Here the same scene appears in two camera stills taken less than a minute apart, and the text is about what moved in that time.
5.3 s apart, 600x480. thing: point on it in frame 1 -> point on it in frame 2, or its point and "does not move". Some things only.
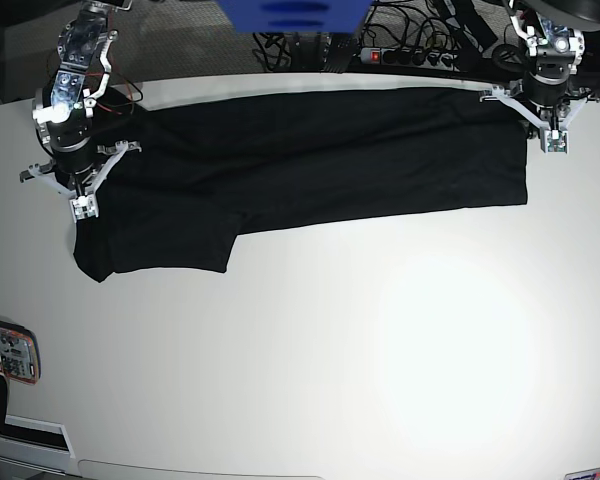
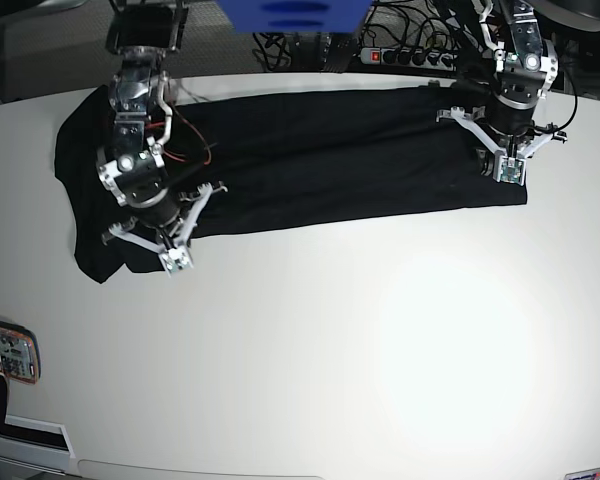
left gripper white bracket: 84,206 -> 176,257
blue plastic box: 296,16 does not move
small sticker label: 597,473 does not move
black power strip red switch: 410,57 does not move
